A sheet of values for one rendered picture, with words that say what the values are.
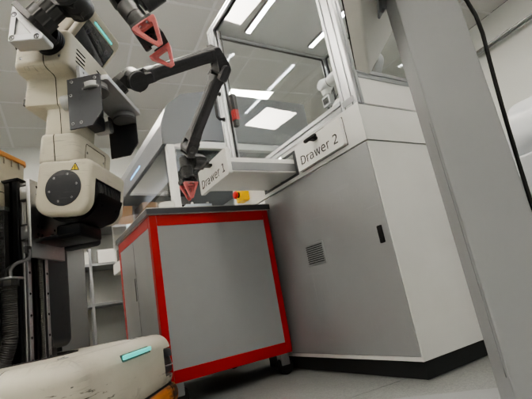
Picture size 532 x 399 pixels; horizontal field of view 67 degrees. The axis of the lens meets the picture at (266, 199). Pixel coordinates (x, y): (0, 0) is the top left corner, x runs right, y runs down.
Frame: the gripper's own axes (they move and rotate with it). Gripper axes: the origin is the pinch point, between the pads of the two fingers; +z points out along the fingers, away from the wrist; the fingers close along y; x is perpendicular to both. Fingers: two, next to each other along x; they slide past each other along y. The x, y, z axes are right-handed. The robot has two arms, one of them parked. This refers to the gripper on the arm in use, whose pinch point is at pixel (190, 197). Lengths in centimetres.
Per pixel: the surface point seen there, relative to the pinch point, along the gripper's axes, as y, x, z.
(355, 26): -108, -6, -12
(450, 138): -123, -6, 25
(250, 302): -11, -16, 50
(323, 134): -58, -35, -7
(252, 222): -10.4, -23.9, 15.6
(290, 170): -34.2, -33.5, -0.9
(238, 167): -34.3, -8.0, -2.1
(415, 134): -76, -64, -1
